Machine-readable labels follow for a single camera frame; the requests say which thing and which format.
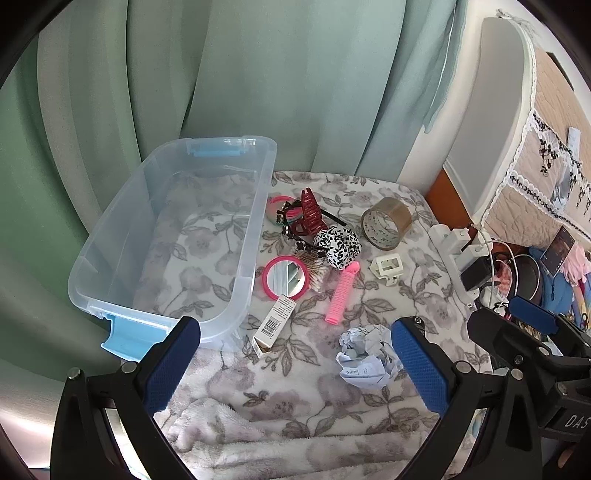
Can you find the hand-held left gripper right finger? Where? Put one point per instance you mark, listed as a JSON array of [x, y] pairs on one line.
[[418, 364]]

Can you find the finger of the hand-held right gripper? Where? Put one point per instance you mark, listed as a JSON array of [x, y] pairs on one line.
[[531, 314], [498, 334]]

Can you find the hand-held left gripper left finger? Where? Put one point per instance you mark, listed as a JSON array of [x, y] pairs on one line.
[[161, 369]]

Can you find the white paper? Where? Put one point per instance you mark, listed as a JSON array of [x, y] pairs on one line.
[[364, 350]]

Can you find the pink hair roller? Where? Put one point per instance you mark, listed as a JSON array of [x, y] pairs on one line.
[[341, 293]]

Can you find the white square hair claw clip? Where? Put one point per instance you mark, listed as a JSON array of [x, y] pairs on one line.
[[375, 267]]

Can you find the small barcode cardboard box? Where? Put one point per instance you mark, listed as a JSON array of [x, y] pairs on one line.
[[274, 323]]

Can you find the cotton swab bag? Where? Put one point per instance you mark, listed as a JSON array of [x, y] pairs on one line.
[[316, 277]]

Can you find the black white leopard scrunchie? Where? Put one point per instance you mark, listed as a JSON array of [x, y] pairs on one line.
[[337, 244]]

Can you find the brown packing tape roll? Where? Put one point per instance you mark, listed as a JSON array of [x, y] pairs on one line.
[[397, 217]]

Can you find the clear plastic storage container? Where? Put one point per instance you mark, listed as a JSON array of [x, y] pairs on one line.
[[115, 221]]

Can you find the pink round mirror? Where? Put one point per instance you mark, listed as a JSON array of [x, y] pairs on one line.
[[286, 277]]

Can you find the red hair claw clip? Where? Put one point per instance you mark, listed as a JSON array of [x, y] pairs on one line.
[[309, 212]]

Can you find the black round pot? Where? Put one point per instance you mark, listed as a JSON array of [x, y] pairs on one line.
[[528, 279]]

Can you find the blue cloth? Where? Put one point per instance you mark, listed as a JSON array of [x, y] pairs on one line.
[[561, 290]]

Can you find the black power adapter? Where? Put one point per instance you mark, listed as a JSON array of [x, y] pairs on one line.
[[475, 274]]

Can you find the pink cloth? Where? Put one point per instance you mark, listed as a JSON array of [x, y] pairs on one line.
[[579, 263]]

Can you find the smartphone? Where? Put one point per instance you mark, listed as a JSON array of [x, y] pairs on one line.
[[558, 249]]

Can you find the white charger plug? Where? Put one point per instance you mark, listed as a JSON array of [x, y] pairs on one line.
[[475, 254]]

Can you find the floral fleece blanket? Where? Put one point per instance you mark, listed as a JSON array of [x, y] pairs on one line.
[[323, 397]]

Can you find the white power strip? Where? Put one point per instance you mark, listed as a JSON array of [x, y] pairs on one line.
[[441, 237]]

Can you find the brown wooden furniture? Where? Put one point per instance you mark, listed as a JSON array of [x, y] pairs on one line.
[[445, 194]]

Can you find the black flower hair clip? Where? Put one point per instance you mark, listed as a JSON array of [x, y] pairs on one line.
[[300, 242]]

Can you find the beige quilted lace cover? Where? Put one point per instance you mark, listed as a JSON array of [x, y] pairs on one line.
[[549, 115]]

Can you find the white appliance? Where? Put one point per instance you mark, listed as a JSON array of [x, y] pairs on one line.
[[498, 115]]

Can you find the pale green curtain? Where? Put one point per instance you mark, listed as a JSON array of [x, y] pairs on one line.
[[277, 69]]

